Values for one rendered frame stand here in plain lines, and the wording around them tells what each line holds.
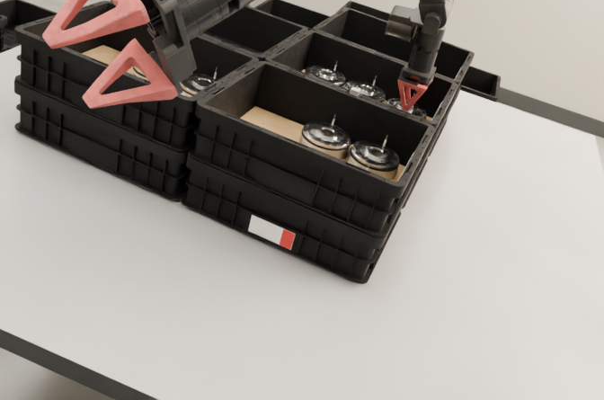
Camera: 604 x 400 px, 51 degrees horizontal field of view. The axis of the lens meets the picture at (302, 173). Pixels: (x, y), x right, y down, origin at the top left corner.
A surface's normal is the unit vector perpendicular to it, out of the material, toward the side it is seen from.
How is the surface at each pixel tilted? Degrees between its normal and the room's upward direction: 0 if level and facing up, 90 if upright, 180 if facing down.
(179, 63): 108
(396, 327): 0
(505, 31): 90
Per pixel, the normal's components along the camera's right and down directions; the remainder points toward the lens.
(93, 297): 0.23, -0.83
